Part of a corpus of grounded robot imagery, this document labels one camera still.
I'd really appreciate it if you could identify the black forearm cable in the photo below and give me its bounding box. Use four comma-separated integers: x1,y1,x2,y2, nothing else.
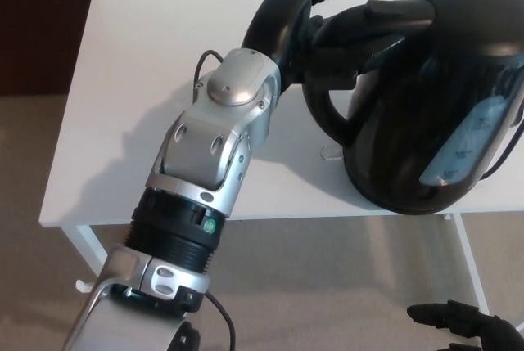
203,290,237,351

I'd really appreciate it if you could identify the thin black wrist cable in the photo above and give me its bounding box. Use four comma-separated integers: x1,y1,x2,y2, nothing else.
192,49,225,87

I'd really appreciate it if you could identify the dark brown wooden cabinet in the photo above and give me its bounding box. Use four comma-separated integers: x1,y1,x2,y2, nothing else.
0,0,96,97

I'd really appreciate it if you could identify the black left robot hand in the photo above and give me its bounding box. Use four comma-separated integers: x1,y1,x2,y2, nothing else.
241,0,405,92

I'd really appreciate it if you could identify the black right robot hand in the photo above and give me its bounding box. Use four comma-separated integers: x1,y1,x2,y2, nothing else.
407,299,524,351

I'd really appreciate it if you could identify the black electric kettle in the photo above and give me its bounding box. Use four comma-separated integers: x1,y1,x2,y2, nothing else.
302,0,524,215

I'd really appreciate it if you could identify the white table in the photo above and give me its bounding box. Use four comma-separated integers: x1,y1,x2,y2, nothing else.
38,0,524,319

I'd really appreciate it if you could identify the black kettle power cord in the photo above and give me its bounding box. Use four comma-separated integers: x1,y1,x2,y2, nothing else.
485,110,524,180

